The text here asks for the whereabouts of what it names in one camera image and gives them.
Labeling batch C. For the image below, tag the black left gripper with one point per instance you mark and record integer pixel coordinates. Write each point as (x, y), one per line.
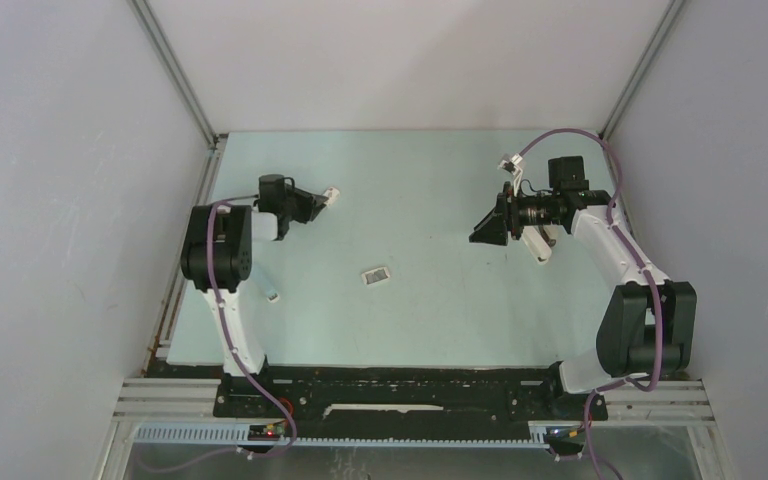
(311, 204)

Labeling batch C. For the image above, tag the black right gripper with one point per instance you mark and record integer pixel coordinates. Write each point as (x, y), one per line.
(506, 216)

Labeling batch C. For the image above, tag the small white staple box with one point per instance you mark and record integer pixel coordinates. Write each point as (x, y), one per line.
(331, 195)

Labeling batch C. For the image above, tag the white stapler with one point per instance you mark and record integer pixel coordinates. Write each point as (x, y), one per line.
(538, 247)

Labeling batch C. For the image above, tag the light blue stapler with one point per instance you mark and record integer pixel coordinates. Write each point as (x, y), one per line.
(267, 288)

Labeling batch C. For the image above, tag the white staple tray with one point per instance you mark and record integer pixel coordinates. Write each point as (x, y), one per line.
(376, 276)

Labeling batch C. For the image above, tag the beige stapler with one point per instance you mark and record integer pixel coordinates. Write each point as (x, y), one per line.
(549, 235)

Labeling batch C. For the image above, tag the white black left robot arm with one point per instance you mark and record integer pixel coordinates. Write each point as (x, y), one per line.
(217, 257)

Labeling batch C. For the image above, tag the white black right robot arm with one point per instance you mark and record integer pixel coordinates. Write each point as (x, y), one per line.
(647, 328)

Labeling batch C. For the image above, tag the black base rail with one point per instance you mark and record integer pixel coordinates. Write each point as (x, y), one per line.
(400, 403)

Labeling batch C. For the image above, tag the aluminium frame rail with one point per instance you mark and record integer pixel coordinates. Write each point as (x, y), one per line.
(163, 411)

